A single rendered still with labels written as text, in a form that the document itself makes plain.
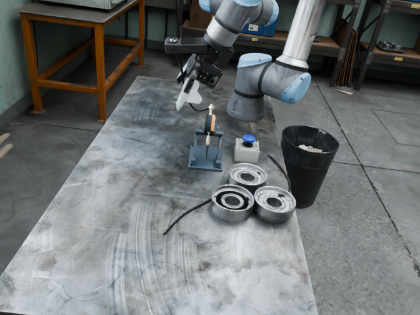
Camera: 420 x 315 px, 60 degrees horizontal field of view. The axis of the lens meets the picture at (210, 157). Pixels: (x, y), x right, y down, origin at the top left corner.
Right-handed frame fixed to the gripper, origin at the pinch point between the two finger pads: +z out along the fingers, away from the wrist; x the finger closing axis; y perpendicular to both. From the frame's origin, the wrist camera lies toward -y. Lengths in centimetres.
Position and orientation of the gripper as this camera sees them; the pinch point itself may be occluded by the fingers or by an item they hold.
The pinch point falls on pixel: (175, 95)
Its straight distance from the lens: 105.0
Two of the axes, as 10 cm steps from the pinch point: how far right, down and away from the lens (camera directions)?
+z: -5.0, 6.7, 5.5
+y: 8.6, 3.5, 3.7
